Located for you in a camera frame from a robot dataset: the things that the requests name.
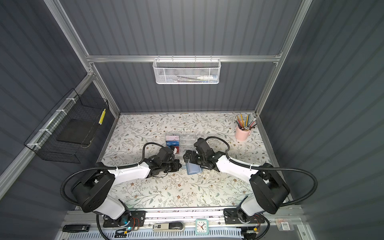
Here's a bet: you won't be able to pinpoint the pink card in organizer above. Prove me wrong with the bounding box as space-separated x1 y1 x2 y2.
166 135 180 142

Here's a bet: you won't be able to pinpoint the small teal desk clock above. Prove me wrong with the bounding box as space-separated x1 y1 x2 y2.
195 219 209 235

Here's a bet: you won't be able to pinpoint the floral patterned table mat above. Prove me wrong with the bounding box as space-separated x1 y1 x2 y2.
102 113 270 209

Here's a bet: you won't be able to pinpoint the black stapler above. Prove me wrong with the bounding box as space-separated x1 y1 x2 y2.
62 224 91 233

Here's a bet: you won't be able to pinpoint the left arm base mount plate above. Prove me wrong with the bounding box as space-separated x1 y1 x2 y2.
103 211 147 229

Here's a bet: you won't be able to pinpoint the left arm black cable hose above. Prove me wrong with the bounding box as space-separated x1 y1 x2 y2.
59 141 166 240

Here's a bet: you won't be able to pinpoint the black wire wall basket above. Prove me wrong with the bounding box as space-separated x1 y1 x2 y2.
25 92 114 164

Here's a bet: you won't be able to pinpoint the pink pencil cup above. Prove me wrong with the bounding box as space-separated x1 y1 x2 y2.
235 126 252 142

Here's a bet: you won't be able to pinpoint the silver black device on rail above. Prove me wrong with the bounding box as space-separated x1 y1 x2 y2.
153 222 185 232

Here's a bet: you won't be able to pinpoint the small clear packet with label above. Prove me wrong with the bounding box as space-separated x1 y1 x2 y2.
275 219 295 232

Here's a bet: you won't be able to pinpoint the yellow tag on basket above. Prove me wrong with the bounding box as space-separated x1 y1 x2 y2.
98 109 106 125

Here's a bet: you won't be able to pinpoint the blue card in organizer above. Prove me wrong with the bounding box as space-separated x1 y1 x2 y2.
166 141 180 147

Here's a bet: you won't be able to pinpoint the black flat pad in basket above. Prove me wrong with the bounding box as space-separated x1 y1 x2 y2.
57 119 98 146

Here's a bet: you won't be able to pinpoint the red card in organizer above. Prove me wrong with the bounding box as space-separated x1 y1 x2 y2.
171 146 179 154

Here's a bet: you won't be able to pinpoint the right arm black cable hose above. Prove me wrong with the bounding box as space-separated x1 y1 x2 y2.
205 136 318 240

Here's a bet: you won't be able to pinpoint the white wire mesh basket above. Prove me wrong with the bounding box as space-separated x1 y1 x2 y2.
153 59 222 85

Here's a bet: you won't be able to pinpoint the clear acrylic organizer box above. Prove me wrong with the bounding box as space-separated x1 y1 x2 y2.
165 132 200 154

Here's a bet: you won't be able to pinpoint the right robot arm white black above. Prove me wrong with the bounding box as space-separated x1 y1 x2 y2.
183 137 290 223

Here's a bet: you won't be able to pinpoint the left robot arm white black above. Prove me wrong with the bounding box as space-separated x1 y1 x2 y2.
71 147 182 220

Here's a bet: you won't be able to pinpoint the blue leather card holder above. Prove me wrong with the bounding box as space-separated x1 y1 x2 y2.
186 163 203 175

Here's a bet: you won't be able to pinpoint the pens in white basket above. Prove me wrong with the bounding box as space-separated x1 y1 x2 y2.
177 75 219 83

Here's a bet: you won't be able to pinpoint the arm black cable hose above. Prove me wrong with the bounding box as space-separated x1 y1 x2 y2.
205 136 318 240
59 141 166 240

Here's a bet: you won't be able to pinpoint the coloured pencils in cup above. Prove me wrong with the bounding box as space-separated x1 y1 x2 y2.
235 114 257 131

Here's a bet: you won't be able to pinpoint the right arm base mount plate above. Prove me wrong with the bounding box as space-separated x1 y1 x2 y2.
223 208 265 225

